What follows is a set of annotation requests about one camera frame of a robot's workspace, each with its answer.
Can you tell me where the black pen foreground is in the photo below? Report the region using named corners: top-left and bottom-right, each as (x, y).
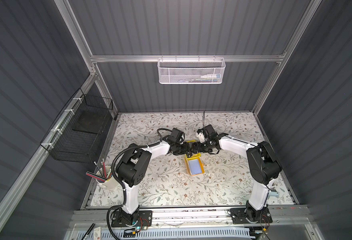
top-left (81, 223), bottom-right (95, 240)

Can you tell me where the black corrugated cable left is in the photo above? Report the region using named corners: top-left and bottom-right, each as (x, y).
top-left (106, 128), bottom-right (174, 240)

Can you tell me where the white small box foreground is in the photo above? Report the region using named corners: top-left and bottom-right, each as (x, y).
top-left (93, 227), bottom-right (102, 240)

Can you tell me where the yellow leather card holder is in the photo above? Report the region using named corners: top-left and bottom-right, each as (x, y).
top-left (184, 158), bottom-right (205, 176)

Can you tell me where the white tube in basket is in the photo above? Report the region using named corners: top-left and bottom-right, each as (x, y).
top-left (199, 74), bottom-right (221, 81)

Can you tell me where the black pad in basket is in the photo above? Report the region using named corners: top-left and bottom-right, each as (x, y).
top-left (72, 109), bottom-right (109, 135)

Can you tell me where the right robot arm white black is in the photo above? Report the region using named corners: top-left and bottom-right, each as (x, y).
top-left (193, 125), bottom-right (282, 211)

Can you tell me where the yellow plastic card tray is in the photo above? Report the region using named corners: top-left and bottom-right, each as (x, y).
top-left (184, 140), bottom-right (199, 159)

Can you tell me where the pen holder with pens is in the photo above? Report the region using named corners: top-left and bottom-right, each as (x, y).
top-left (86, 159), bottom-right (119, 190)

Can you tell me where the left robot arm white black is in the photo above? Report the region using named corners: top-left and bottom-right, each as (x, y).
top-left (112, 128), bottom-right (188, 216)

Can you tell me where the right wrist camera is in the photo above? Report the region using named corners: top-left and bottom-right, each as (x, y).
top-left (196, 133), bottom-right (205, 143)

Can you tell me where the aluminium front rail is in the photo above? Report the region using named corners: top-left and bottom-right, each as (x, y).
top-left (73, 205), bottom-right (310, 229)

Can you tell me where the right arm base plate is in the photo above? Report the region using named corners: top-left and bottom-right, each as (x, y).
top-left (227, 208), bottom-right (273, 225)

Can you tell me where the black wire mesh basket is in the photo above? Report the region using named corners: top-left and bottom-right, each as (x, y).
top-left (41, 91), bottom-right (114, 164)

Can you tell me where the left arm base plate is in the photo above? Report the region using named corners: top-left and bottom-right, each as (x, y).
top-left (111, 210), bottom-right (153, 228)

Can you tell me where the white wire mesh basket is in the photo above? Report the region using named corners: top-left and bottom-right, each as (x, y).
top-left (157, 58), bottom-right (226, 85)

